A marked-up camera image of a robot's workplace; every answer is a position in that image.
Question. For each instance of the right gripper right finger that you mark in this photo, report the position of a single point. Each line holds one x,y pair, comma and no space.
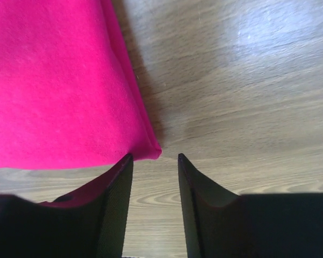
220,223

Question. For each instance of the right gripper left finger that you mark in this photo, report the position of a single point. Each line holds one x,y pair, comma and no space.
89,221

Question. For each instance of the magenta t shirt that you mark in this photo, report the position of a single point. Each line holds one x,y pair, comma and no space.
68,94

